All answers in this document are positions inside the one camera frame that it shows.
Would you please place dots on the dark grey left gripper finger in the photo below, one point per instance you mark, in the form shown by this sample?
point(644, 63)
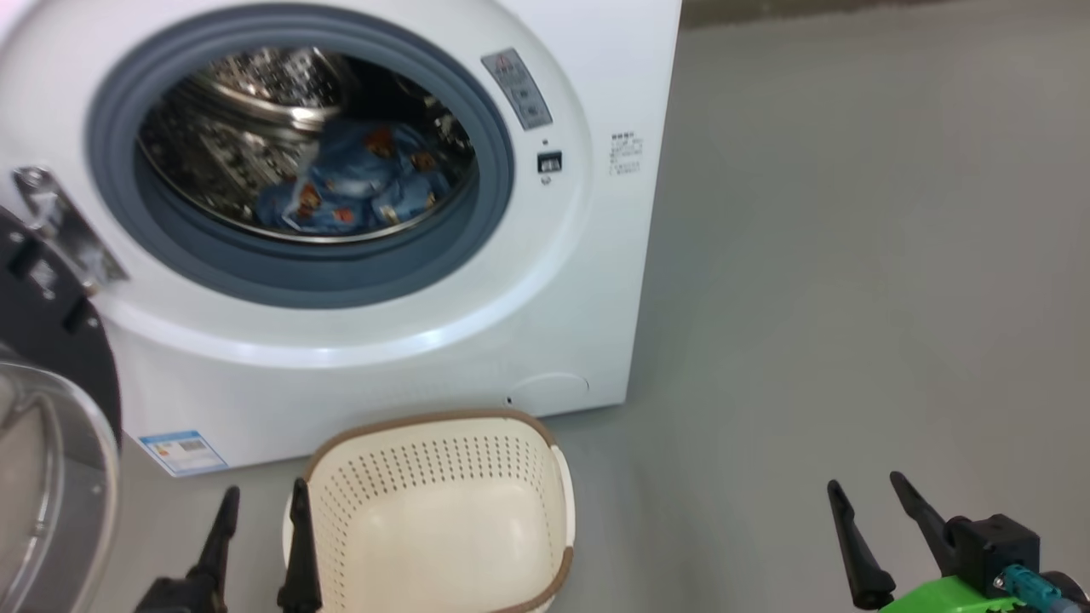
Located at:
point(300, 570)
point(220, 545)

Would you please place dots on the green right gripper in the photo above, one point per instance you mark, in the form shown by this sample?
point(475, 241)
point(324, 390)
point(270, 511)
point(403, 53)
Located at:
point(937, 600)

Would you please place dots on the black round glass washer door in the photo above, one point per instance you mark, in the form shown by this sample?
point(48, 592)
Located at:
point(51, 340)

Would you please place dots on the blue garment with orange print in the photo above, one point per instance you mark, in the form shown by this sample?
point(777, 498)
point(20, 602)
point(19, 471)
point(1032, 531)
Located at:
point(375, 166)
point(289, 213)

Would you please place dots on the grey rubber door gasket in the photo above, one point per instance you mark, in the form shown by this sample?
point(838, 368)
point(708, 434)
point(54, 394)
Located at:
point(255, 272)

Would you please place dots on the white washing machine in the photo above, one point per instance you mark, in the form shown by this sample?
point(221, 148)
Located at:
point(511, 306)

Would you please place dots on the metal door hinge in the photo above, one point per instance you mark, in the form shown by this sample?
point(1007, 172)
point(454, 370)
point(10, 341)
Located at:
point(68, 230)

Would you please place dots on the blue energy label sticker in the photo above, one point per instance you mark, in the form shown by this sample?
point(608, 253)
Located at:
point(183, 453)

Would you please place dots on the cream perforated laundry basket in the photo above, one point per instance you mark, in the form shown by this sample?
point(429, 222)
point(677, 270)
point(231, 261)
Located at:
point(443, 528)

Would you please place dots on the round white filter cover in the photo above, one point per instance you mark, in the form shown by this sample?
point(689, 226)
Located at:
point(549, 394)

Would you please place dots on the grey warning sticker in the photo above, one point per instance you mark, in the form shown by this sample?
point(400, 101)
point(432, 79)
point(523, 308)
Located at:
point(517, 89)

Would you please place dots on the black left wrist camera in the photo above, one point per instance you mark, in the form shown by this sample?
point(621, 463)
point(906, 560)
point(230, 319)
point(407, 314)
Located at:
point(174, 598)

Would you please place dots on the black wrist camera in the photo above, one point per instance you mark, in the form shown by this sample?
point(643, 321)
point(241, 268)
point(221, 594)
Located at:
point(992, 545)
point(174, 598)

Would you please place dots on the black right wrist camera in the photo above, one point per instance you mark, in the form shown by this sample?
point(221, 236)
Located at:
point(992, 545)

